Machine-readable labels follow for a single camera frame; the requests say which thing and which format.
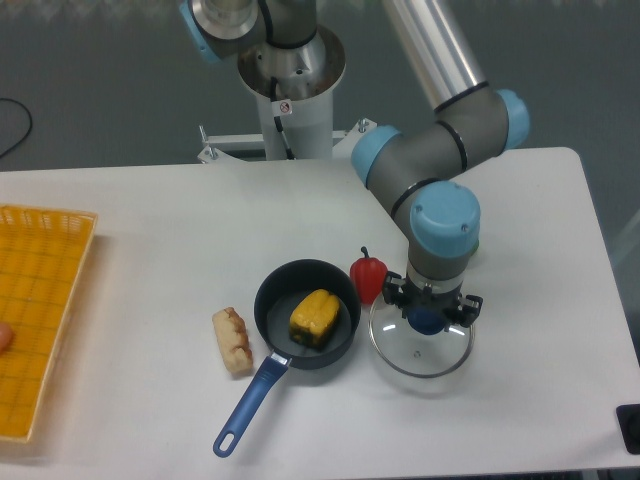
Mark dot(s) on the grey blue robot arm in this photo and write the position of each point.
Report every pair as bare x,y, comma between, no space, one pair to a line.
412,177

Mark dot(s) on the dark pot with blue handle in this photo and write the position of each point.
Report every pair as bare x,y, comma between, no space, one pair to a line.
276,299

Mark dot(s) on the red bell pepper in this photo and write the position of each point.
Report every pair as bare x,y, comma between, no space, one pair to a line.
367,274

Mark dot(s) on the yellow bell pepper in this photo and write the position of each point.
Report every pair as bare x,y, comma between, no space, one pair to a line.
312,322

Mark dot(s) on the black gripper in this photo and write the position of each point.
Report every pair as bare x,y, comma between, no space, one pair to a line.
406,296

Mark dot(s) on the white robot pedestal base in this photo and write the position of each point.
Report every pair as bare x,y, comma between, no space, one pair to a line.
293,90

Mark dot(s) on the yellow woven basket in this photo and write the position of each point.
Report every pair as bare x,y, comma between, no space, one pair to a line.
43,252

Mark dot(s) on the toy bread slice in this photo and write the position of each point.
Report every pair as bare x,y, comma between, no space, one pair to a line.
233,341

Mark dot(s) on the black device at table edge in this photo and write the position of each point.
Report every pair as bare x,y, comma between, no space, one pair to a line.
628,417

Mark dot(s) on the glass pot lid blue knob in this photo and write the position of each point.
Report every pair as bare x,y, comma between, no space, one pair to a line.
418,344

